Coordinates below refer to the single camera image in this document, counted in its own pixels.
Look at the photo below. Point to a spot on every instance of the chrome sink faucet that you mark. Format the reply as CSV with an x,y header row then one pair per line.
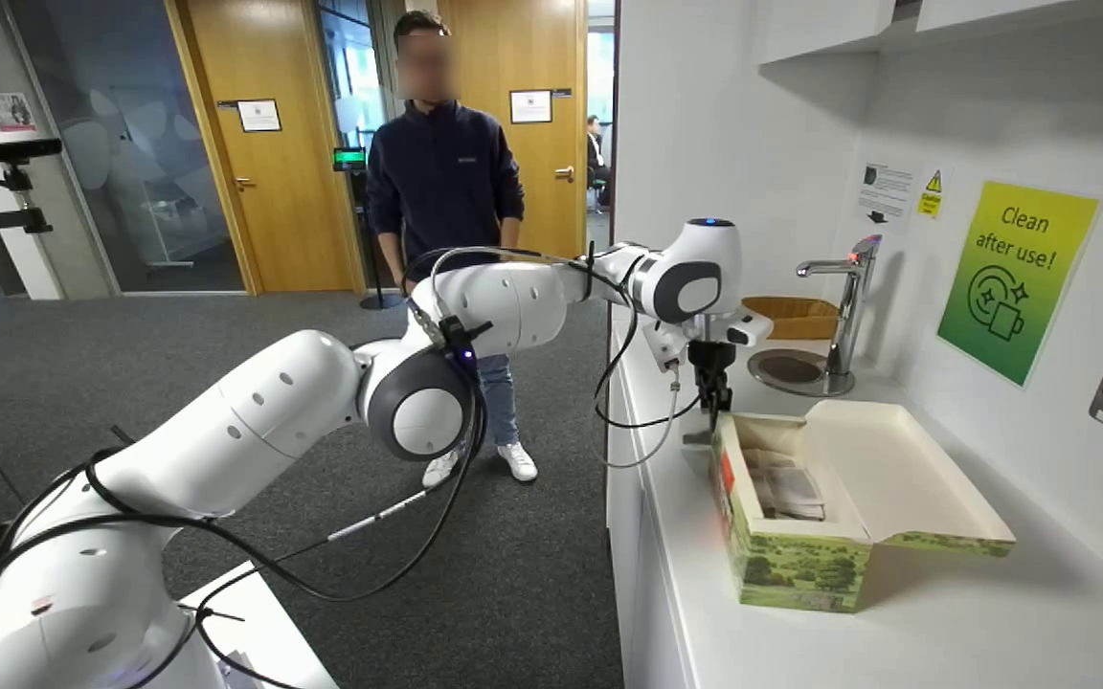
x,y
849,307

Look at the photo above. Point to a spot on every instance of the green clean after use sign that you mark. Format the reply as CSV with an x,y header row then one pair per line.
x,y
1017,282

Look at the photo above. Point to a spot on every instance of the black camera tripod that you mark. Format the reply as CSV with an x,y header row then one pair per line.
x,y
0,146

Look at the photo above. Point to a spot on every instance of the open green tea box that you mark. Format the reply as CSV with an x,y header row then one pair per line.
x,y
793,561

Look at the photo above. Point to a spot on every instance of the black stanchion post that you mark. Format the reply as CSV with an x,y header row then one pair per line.
x,y
378,301

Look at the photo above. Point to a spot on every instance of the white paper notice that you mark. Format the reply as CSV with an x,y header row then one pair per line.
x,y
887,192

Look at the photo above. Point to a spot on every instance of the white square tea bag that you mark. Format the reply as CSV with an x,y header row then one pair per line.
x,y
767,440
790,490

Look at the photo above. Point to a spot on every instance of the white wall cupboard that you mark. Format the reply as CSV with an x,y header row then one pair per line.
x,y
959,23

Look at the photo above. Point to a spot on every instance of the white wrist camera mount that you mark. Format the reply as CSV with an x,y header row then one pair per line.
x,y
752,332

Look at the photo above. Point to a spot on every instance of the yellow warning sticker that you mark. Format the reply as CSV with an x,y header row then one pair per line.
x,y
931,196

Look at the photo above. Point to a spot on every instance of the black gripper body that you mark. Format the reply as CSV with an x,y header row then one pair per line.
x,y
714,360

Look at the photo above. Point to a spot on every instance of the person in dark sweater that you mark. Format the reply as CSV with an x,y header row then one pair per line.
x,y
442,177

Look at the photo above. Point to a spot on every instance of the white counter cabinet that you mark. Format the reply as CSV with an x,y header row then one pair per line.
x,y
634,561

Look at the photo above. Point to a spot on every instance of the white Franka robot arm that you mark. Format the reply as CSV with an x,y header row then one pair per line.
x,y
258,406

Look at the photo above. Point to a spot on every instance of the yellow washing-up tub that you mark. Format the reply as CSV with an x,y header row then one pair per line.
x,y
798,314

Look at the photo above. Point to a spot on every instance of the wooden door with notice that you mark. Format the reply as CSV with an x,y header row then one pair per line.
x,y
286,203
539,167

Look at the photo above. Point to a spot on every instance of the white robot base platform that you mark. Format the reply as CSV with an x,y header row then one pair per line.
x,y
267,625

